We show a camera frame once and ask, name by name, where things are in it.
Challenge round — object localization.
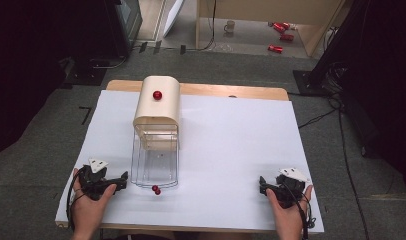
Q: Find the black metal stand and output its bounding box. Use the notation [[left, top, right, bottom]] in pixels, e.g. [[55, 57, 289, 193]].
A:
[[292, 0, 370, 98]]

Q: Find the black hanging cable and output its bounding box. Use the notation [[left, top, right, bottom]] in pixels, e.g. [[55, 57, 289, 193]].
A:
[[196, 0, 218, 52]]

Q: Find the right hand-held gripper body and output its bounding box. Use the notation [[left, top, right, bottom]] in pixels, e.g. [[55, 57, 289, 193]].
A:
[[268, 167, 311, 210]]

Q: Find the person's right hand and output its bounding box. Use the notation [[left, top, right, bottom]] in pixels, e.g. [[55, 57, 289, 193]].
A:
[[265, 184, 314, 235]]

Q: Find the wooden table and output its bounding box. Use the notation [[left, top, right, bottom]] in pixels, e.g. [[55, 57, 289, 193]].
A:
[[56, 79, 290, 234]]

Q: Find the black tape corner mark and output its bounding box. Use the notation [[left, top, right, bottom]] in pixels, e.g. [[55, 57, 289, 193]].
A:
[[78, 105, 93, 126]]

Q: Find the beige mug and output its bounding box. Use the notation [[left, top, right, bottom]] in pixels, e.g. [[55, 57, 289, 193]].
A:
[[223, 19, 236, 35]]

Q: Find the black floor cable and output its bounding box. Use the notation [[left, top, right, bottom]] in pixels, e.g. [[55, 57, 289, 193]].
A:
[[296, 61, 373, 240]]

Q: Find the person's left hand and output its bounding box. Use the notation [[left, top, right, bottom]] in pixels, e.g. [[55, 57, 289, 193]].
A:
[[71, 167, 118, 235]]

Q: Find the white paper sheet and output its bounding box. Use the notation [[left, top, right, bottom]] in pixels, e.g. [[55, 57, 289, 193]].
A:
[[54, 89, 325, 234]]

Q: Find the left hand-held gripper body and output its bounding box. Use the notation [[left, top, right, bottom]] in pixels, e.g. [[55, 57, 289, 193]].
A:
[[78, 158, 123, 201]]

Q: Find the clear cover with red knob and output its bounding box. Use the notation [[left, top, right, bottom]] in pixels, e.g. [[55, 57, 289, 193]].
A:
[[130, 124, 180, 196]]

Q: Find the dark monitor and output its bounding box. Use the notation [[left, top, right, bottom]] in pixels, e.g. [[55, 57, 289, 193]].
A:
[[103, 0, 144, 58]]

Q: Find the black stand base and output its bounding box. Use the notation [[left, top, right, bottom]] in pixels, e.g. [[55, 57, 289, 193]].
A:
[[59, 54, 129, 90]]

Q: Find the white board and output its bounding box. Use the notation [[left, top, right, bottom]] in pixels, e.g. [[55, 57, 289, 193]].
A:
[[162, 0, 186, 38]]

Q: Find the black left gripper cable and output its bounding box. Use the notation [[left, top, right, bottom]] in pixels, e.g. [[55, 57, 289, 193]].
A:
[[65, 169, 89, 232]]

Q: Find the dark curtain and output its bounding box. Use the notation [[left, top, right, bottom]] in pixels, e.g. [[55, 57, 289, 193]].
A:
[[337, 0, 406, 194], [0, 0, 107, 159]]

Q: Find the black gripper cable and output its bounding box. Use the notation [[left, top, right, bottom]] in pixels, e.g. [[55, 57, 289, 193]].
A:
[[286, 185, 318, 240], [65, 169, 89, 232]]

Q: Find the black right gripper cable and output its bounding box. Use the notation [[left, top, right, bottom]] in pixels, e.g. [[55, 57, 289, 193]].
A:
[[286, 185, 318, 240]]

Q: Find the cream box with red knob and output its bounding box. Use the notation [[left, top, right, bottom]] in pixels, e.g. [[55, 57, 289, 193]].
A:
[[132, 75, 182, 152]]

